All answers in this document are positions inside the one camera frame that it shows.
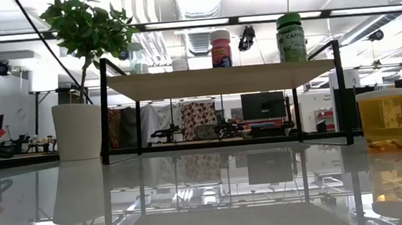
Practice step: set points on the white hanging cloth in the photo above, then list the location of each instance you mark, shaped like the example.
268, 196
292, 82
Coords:
158, 117

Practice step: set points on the brown hanging cloth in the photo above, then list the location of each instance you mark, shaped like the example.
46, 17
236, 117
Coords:
115, 128

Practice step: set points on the brown dotted patterned cloth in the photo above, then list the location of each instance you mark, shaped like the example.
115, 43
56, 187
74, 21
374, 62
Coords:
198, 118

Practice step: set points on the green capped supplement bottle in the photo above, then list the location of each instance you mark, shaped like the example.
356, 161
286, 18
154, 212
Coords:
291, 40

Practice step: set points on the pink Pepto bottle white cap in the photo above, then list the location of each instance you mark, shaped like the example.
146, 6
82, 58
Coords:
221, 50

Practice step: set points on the green leafy plant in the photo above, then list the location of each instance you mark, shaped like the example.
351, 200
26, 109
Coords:
86, 28

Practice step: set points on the black ceiling dome camera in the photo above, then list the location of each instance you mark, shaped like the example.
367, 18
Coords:
2, 68
124, 55
376, 35

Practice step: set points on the red box under monitor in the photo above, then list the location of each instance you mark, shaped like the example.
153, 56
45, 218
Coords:
270, 122

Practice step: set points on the black background robot arm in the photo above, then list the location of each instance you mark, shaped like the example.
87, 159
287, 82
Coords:
166, 132
229, 127

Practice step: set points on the wide white pill bottle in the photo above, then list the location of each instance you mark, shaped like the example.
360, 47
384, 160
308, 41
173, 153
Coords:
179, 65

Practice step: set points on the white plant pot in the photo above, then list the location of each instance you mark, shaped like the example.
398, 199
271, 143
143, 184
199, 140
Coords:
77, 133

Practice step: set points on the teal transparent vial white cap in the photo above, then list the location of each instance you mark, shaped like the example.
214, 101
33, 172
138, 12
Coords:
135, 60

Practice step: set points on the black background monitor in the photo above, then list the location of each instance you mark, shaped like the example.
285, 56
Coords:
263, 105

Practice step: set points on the black overhead frame beam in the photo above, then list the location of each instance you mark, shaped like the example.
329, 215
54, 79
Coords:
233, 20

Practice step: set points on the black aluminium table frame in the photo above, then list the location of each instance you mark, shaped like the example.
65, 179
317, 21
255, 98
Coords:
189, 146

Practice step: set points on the wooden shelf black metal frame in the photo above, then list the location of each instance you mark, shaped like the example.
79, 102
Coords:
220, 80

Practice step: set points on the black hanging camera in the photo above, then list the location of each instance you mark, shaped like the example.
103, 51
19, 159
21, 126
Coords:
246, 38

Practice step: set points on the amber pill vial white cap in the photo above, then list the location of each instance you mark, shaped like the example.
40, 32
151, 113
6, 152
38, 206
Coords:
383, 123

